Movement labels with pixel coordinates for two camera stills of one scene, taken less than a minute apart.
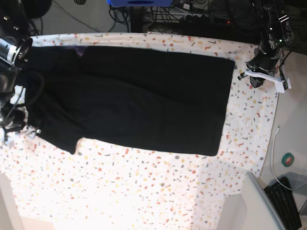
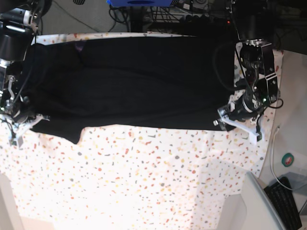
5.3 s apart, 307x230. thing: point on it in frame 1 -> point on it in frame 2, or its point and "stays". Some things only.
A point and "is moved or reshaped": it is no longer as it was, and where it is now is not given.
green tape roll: [287, 159] stays
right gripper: [263, 61] -> [242, 109]
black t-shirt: [128, 99] is moved or reshaped
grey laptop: [261, 212] stays
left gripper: [13, 119] -> [22, 111]
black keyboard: [284, 201] stays
